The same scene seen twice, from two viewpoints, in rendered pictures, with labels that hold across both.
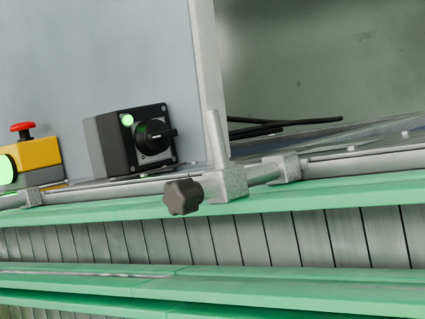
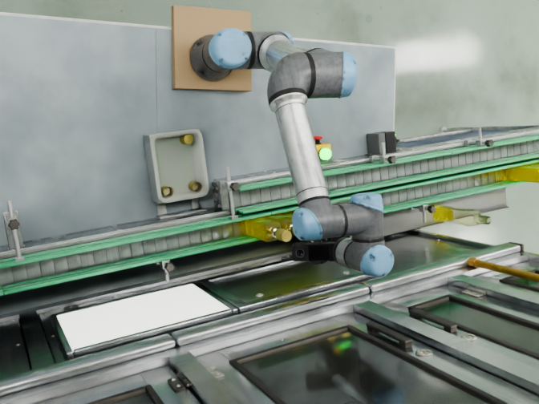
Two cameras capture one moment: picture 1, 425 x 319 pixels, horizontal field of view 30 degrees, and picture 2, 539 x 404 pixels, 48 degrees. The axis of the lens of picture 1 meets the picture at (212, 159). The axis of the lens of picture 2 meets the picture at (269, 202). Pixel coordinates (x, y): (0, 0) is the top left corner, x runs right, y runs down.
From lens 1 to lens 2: 2.62 m
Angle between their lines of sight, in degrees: 74
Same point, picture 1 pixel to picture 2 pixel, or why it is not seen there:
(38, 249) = (367, 179)
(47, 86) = (316, 123)
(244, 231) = (453, 159)
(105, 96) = (351, 128)
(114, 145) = (392, 142)
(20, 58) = not seen: hidden behind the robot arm
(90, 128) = (382, 136)
